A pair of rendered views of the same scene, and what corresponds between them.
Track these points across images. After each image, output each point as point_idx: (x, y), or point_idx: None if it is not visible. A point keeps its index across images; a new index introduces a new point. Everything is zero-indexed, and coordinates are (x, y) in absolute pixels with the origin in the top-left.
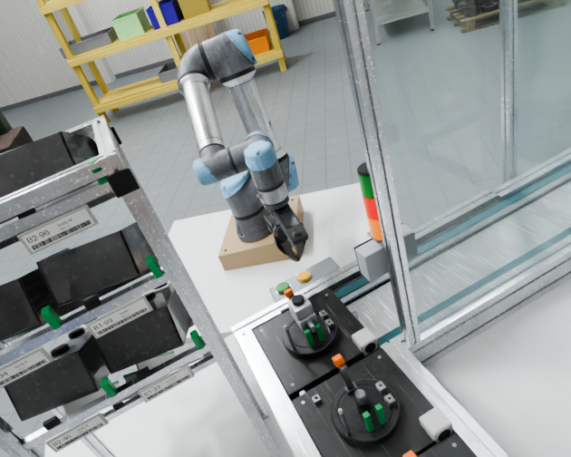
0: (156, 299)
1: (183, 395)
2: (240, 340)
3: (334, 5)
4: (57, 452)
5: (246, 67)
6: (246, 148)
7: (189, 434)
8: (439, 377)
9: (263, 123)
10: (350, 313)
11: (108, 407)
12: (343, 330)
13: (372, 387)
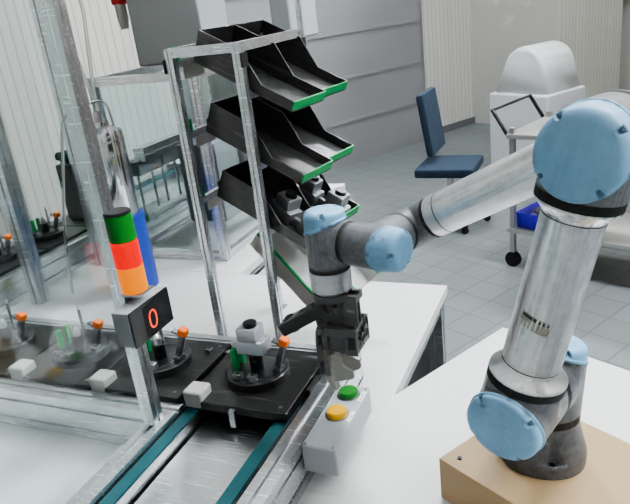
0: (279, 195)
1: (371, 343)
2: None
3: (74, 44)
4: (418, 288)
5: (538, 183)
6: (335, 205)
7: None
8: None
9: (517, 298)
10: (234, 405)
11: (426, 311)
12: (228, 392)
13: (162, 367)
